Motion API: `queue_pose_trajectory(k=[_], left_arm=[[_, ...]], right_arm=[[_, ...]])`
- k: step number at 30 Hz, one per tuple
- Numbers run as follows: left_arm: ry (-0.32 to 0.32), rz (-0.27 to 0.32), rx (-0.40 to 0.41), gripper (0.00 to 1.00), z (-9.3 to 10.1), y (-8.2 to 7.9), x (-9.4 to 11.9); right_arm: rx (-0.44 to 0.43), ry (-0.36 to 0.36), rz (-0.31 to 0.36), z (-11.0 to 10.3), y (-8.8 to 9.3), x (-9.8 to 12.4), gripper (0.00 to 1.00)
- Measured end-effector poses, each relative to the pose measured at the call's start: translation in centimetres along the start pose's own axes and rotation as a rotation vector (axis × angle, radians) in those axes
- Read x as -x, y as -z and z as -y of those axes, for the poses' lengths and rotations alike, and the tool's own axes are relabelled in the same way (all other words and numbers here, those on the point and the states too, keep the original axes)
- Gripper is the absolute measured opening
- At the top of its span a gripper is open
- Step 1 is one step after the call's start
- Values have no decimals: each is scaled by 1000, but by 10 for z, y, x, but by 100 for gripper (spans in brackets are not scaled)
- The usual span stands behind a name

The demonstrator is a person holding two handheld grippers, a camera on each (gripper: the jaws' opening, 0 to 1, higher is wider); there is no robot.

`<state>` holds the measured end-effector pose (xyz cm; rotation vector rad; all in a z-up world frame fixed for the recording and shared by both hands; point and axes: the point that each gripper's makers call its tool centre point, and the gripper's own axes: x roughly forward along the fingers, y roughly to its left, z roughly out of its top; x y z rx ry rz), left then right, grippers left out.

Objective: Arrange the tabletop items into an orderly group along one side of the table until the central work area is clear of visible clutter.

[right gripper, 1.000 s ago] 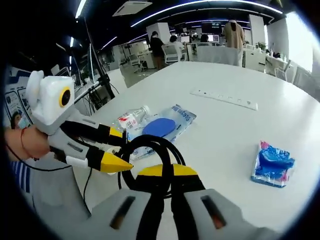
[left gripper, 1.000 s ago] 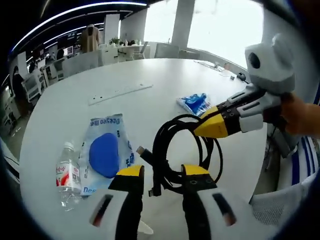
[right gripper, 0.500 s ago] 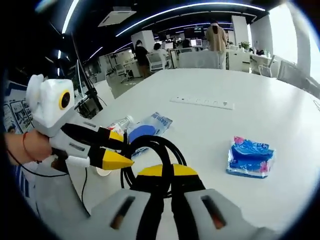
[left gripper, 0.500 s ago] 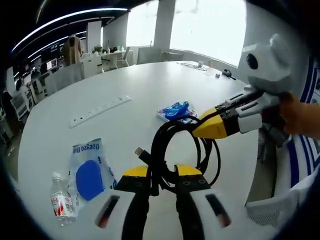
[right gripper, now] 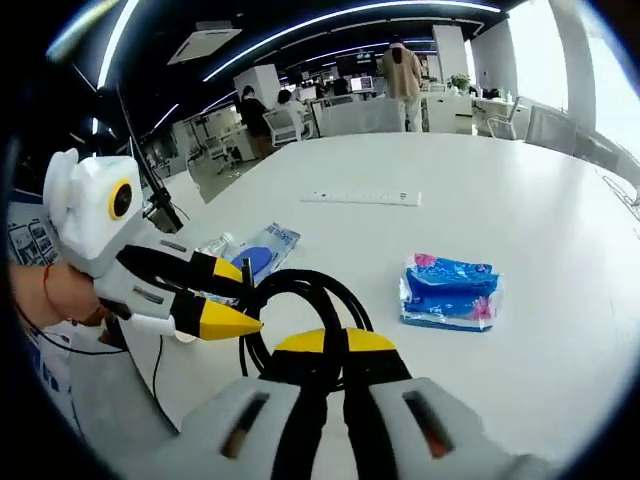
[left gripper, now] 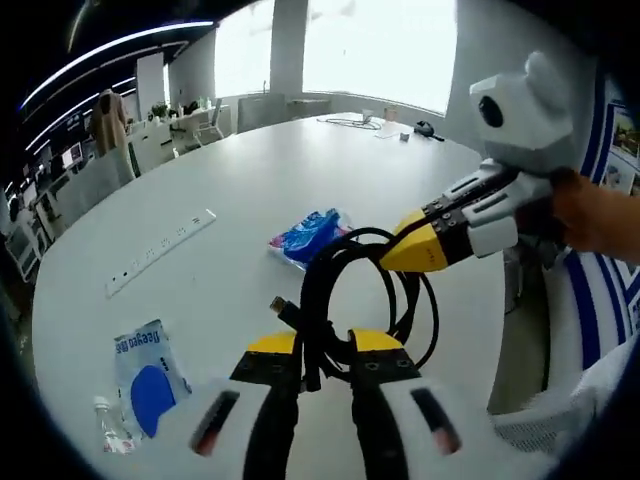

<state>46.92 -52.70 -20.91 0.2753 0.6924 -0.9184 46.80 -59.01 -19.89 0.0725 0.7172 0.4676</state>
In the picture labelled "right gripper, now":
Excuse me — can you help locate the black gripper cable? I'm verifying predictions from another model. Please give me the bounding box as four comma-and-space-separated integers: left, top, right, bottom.
17, 299, 181, 436

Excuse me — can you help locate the ceiling light strip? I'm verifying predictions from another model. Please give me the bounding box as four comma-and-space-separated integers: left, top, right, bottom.
202, 0, 501, 84

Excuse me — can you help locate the thin black wire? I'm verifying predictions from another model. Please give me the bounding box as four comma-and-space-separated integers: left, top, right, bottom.
597, 169, 640, 221

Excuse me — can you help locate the clear plastic bottle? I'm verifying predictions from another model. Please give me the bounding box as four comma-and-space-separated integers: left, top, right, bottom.
196, 231, 236, 261

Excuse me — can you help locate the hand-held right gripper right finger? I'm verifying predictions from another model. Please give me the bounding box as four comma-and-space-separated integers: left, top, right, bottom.
342, 327, 556, 480

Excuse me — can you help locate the grey office chair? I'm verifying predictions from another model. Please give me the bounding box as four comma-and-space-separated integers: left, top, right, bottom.
524, 104, 621, 171

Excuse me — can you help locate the black tripod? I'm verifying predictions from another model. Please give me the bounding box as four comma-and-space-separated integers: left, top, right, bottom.
114, 82, 185, 234

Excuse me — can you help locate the wall poster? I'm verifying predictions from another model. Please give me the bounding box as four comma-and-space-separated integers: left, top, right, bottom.
7, 199, 64, 271

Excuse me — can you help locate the white power strip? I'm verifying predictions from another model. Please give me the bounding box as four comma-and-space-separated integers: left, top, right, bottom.
300, 187, 423, 207

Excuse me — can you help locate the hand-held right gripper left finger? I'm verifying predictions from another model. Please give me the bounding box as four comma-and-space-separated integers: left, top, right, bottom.
149, 327, 334, 480

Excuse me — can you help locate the clear wet wipes pack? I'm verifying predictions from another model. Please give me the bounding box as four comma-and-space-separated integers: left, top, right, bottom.
219, 221, 303, 286

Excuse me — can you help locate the grey mesh chair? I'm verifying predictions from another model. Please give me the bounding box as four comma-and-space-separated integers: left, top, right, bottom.
67, 324, 181, 451

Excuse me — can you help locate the ceiling air vent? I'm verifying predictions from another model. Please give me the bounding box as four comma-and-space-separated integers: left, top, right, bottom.
166, 27, 244, 66

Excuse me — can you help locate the blue tissue pack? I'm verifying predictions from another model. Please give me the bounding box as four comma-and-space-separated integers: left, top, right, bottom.
398, 252, 505, 334

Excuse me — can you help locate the person's left hand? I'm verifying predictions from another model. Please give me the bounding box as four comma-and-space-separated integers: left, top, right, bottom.
48, 262, 124, 346

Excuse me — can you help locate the white office chair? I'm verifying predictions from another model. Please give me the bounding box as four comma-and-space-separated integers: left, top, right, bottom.
262, 107, 304, 149

